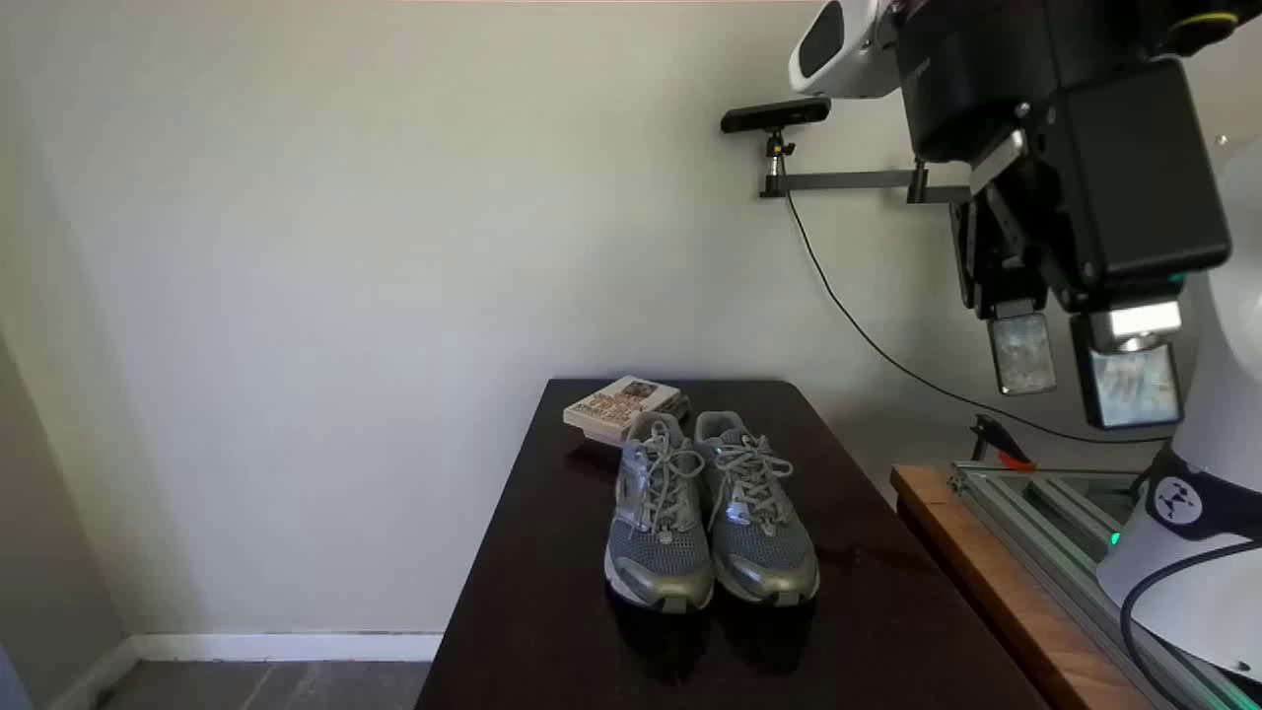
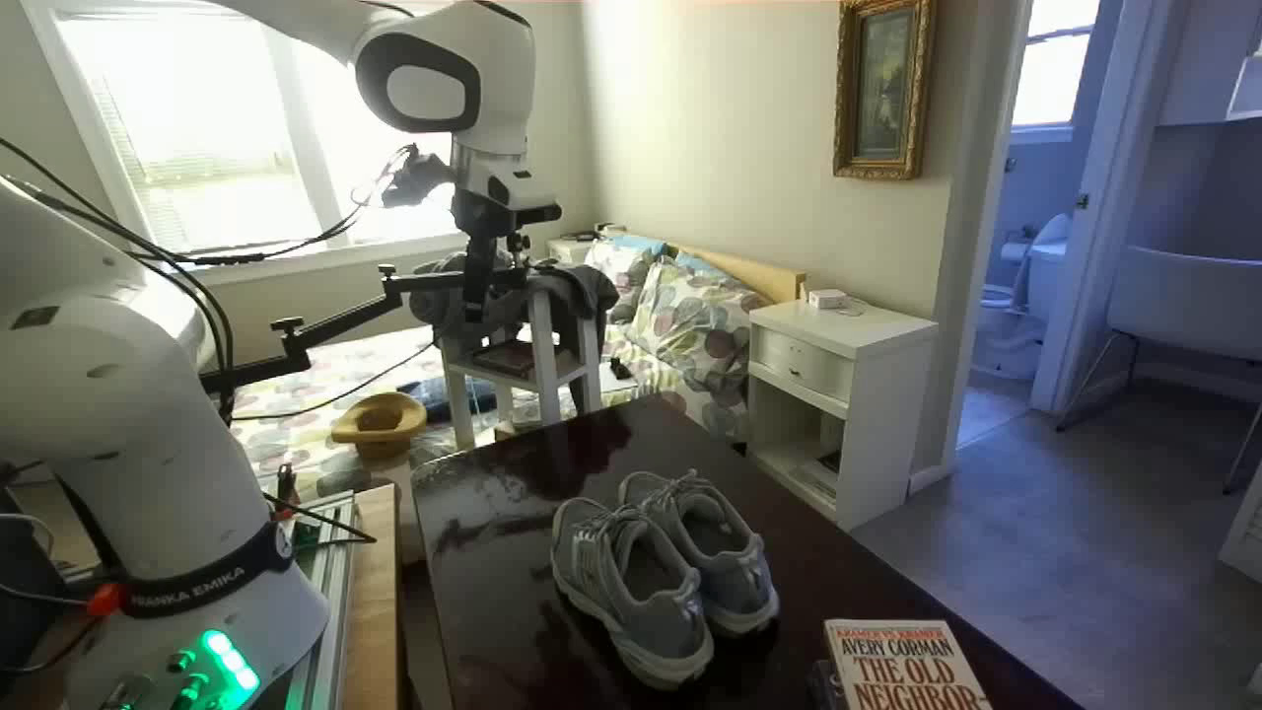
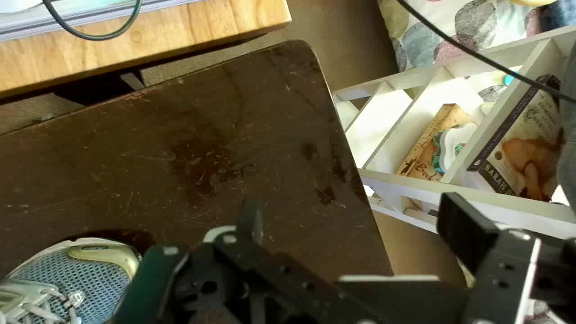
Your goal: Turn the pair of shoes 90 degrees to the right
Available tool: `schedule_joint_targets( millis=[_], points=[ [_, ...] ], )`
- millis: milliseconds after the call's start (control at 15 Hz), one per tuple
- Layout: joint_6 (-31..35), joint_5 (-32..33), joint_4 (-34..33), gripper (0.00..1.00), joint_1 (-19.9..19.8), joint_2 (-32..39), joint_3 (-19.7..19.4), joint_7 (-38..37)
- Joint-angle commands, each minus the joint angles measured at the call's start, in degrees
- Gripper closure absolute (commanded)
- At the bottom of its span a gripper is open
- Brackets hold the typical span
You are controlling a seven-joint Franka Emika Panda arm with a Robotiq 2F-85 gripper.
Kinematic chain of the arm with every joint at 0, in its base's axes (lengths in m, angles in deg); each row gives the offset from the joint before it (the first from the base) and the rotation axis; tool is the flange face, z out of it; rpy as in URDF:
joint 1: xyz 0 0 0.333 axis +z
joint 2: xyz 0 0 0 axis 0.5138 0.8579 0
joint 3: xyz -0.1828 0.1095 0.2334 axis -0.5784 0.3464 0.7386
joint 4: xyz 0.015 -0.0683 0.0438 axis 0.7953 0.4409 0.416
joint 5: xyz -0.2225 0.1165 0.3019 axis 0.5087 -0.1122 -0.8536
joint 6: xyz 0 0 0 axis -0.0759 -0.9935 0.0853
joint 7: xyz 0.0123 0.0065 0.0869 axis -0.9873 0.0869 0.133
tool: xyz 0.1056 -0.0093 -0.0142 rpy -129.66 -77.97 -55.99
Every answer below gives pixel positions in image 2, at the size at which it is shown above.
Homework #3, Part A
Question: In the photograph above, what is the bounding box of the thin black cable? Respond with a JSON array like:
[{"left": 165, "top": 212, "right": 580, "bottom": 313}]
[{"left": 231, "top": 339, "right": 444, "bottom": 425}]

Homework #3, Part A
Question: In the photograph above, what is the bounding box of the white nightstand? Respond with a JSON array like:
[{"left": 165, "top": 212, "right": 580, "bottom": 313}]
[{"left": 747, "top": 295, "right": 943, "bottom": 533}]

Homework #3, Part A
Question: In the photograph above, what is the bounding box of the red black clamp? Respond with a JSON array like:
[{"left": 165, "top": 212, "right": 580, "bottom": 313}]
[{"left": 269, "top": 458, "right": 384, "bottom": 554}]

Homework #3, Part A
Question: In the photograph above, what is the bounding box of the bed with floral bedding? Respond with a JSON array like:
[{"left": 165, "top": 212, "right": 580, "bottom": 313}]
[{"left": 221, "top": 228, "right": 810, "bottom": 508}]

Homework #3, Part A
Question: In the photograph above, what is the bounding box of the light wooden headboard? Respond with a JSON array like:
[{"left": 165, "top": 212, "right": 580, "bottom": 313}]
[{"left": 689, "top": 246, "right": 810, "bottom": 307}]

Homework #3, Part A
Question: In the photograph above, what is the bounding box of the white toilet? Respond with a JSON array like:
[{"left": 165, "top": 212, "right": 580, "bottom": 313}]
[{"left": 976, "top": 208, "right": 1076, "bottom": 385}]

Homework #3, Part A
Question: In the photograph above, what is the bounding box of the paperback book orange title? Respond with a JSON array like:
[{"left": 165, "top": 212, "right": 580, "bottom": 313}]
[{"left": 820, "top": 614, "right": 998, "bottom": 710}]

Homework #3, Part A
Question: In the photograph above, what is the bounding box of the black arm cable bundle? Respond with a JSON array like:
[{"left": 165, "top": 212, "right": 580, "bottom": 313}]
[{"left": 0, "top": 134, "right": 415, "bottom": 385}]

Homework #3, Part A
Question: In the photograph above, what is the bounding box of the dark grey cloth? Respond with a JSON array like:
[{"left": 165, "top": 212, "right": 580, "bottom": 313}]
[{"left": 406, "top": 255, "right": 625, "bottom": 359}]

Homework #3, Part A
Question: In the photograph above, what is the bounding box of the yellow bowl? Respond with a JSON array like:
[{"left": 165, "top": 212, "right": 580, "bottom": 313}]
[{"left": 329, "top": 391, "right": 433, "bottom": 462}]

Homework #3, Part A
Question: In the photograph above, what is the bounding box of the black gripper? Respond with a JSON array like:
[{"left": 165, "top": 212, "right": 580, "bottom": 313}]
[{"left": 450, "top": 187, "right": 529, "bottom": 330}]

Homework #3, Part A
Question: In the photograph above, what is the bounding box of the small window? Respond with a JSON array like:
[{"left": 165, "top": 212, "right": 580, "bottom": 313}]
[{"left": 1009, "top": 0, "right": 1104, "bottom": 134}]

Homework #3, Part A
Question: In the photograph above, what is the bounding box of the gold framed painting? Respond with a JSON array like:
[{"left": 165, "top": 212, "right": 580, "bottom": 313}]
[{"left": 829, "top": 0, "right": 943, "bottom": 187}]

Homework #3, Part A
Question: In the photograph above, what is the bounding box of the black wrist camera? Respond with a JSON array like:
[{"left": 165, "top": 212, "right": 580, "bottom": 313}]
[{"left": 378, "top": 142, "right": 457, "bottom": 212}]

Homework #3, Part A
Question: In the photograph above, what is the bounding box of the white open door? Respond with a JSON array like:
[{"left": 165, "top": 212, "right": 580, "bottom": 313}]
[{"left": 1031, "top": 0, "right": 1177, "bottom": 422}]

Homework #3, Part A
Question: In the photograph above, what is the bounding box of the orange cable connector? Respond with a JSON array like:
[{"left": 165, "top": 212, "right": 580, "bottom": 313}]
[{"left": 82, "top": 579, "right": 132, "bottom": 622}]

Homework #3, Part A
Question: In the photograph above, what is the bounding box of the dark blue cloth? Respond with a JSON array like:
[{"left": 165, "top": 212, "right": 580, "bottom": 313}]
[{"left": 394, "top": 374, "right": 504, "bottom": 431}]

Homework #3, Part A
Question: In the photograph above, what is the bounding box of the large bright window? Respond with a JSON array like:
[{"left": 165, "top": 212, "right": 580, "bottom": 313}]
[{"left": 15, "top": 0, "right": 469, "bottom": 286}]

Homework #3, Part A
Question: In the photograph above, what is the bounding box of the wooden board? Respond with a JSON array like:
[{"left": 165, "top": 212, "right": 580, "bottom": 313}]
[{"left": 336, "top": 483, "right": 404, "bottom": 710}]

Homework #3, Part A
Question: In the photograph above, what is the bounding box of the small black camera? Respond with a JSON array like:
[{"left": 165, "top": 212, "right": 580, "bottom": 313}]
[{"left": 504, "top": 199, "right": 570, "bottom": 233}]

